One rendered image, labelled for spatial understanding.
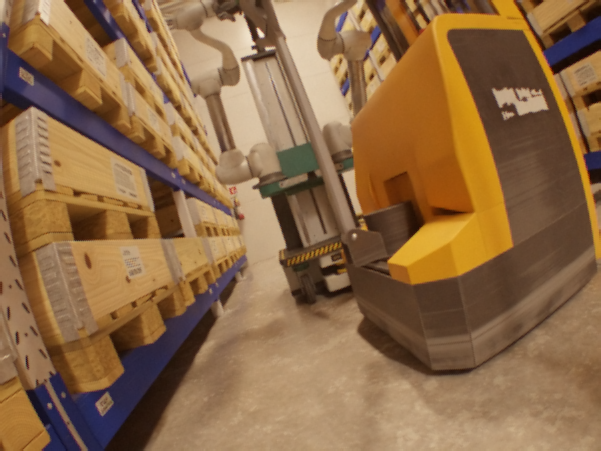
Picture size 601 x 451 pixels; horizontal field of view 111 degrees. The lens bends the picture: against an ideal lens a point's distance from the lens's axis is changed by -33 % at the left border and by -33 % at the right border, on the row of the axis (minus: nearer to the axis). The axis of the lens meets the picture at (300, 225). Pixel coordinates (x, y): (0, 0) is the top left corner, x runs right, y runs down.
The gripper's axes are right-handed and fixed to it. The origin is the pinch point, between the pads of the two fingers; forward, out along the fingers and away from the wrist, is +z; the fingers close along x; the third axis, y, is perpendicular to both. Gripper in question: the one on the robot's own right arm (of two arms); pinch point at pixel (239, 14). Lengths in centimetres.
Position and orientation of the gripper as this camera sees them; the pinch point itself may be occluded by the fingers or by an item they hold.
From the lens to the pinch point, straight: 146.5
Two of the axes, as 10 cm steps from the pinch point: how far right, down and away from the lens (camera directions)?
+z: 5.5, 7.0, -4.5
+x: -8.1, 5.7, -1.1
